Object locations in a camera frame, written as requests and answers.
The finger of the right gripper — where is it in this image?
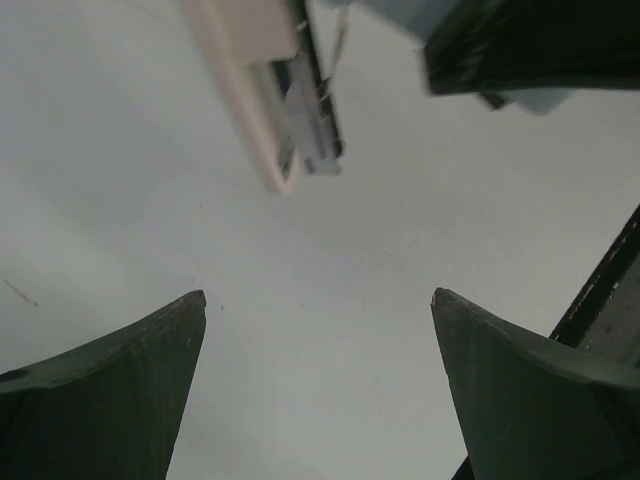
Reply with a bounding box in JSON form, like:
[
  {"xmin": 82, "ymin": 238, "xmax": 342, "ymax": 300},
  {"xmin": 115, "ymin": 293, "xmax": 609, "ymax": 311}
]
[{"xmin": 423, "ymin": 0, "xmax": 639, "ymax": 96}]

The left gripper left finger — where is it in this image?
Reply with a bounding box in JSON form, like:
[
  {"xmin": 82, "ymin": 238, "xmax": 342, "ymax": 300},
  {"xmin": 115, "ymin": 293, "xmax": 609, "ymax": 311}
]
[{"xmin": 1, "ymin": 290, "xmax": 206, "ymax": 479}]

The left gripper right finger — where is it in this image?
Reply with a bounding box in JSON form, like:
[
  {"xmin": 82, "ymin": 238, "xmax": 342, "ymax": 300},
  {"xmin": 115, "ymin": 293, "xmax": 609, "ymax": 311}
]
[{"xmin": 431, "ymin": 288, "xmax": 639, "ymax": 479}]

